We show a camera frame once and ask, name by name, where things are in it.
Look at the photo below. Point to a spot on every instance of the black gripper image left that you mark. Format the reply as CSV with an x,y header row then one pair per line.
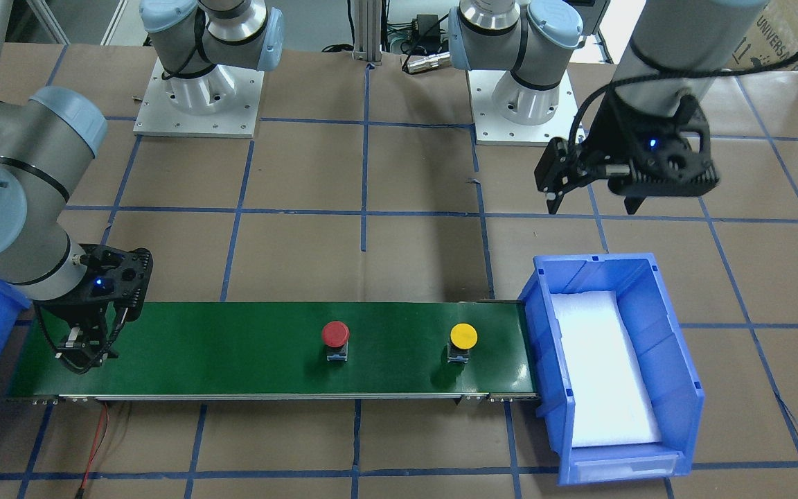
x,y
77,313

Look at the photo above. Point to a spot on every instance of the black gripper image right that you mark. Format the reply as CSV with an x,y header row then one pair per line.
x,y
614,133

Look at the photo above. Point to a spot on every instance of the yellow push button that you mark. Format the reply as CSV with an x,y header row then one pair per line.
x,y
462,338

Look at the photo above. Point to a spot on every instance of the red push button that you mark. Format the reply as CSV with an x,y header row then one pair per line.
x,y
335,337

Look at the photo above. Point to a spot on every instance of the green conveyor belt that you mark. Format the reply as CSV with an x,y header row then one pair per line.
x,y
206,351

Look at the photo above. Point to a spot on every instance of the silver cylindrical connector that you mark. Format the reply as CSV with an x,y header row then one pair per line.
x,y
427,63

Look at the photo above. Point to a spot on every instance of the white foam pad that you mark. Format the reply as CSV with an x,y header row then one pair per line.
x,y
612,404

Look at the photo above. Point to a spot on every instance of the black power adapter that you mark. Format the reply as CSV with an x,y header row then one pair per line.
x,y
426,28

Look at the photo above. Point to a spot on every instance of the cardboard box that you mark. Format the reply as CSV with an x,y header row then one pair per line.
x,y
773,36

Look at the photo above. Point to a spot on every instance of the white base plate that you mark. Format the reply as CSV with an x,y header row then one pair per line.
x,y
507,114
222,104

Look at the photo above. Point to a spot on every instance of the aluminium profile post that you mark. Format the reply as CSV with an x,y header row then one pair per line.
x,y
368,27

